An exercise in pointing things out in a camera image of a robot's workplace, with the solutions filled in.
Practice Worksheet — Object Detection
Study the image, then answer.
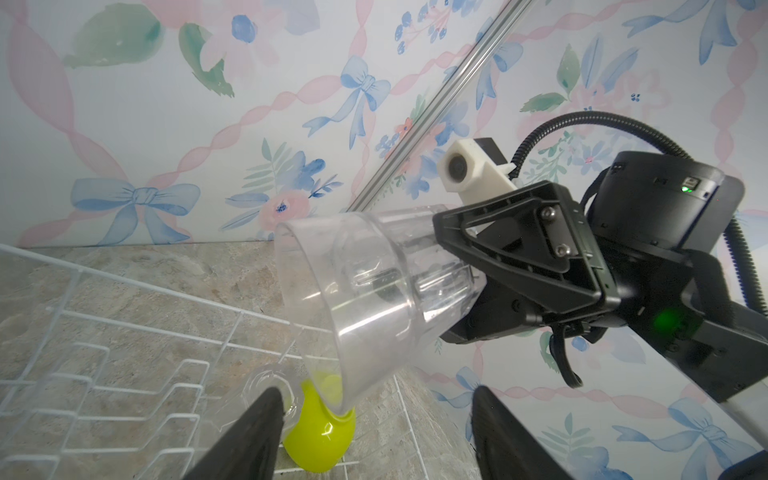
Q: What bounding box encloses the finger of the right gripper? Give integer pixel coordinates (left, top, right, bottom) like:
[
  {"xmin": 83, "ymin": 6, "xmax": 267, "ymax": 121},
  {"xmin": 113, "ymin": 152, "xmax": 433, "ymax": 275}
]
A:
[{"xmin": 433, "ymin": 181, "xmax": 621, "ymax": 315}]

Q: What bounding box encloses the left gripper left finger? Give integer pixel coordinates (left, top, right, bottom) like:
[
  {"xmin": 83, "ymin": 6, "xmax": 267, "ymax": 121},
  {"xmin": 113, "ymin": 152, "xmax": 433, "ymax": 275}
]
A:
[{"xmin": 183, "ymin": 387, "xmax": 283, "ymax": 480}]

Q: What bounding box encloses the green bowl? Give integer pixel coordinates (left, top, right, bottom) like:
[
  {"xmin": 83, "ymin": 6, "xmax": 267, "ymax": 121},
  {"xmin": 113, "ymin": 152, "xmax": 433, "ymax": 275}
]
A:
[{"xmin": 283, "ymin": 372, "xmax": 356, "ymax": 473}]

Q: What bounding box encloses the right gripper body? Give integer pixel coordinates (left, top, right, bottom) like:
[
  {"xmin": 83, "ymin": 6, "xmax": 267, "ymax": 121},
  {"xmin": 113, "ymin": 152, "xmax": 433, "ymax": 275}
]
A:
[{"xmin": 444, "ymin": 152, "xmax": 745, "ymax": 344}]

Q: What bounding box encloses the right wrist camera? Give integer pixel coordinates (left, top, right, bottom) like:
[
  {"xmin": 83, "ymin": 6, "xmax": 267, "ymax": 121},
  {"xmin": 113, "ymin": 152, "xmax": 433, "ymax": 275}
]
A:
[{"xmin": 437, "ymin": 138, "xmax": 517, "ymax": 205}]

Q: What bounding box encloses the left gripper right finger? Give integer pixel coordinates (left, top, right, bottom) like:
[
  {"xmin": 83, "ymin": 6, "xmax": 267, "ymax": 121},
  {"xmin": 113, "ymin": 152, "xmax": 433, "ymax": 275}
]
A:
[{"xmin": 471, "ymin": 386, "xmax": 572, "ymax": 480}]

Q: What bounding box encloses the black corrugated cable conduit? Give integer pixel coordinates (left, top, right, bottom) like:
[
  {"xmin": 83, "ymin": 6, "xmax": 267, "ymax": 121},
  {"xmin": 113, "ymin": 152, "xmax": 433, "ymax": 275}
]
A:
[{"xmin": 508, "ymin": 110, "xmax": 768, "ymax": 316}]

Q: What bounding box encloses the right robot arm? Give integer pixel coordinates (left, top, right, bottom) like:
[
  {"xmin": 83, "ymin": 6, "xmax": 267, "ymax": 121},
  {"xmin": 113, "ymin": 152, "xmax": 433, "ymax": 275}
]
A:
[{"xmin": 433, "ymin": 151, "xmax": 767, "ymax": 440}]

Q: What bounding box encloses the white wire dish rack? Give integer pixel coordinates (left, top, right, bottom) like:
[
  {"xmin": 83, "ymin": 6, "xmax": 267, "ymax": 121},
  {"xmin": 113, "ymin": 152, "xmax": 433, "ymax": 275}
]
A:
[{"xmin": 0, "ymin": 242, "xmax": 433, "ymax": 480}]

